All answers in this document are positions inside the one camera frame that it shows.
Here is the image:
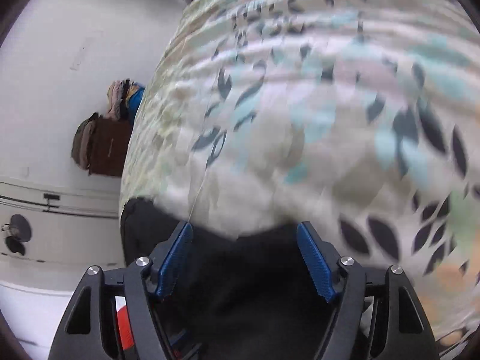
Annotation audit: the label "white drawer unit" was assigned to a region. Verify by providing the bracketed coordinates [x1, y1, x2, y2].
[0, 180, 126, 293]

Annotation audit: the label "olive cloth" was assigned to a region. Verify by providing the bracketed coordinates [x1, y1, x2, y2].
[71, 112, 100, 169]

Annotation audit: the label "brown wooden cabinet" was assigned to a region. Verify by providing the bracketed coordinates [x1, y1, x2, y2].
[87, 114, 133, 178]

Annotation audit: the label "blue cloth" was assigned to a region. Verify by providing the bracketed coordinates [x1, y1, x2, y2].
[127, 84, 146, 121]

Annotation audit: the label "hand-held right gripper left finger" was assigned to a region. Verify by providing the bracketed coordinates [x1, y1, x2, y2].
[49, 221, 194, 360]

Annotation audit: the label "pile of folded clothes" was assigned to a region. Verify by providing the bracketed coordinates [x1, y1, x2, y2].
[106, 79, 146, 122]

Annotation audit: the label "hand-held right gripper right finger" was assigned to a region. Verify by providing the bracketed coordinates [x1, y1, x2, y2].
[296, 220, 441, 360]

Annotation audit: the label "black pants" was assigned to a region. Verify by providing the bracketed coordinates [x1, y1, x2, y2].
[120, 197, 376, 360]

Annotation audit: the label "bed with floral sheet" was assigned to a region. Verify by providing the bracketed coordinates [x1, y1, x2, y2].
[119, 0, 480, 349]

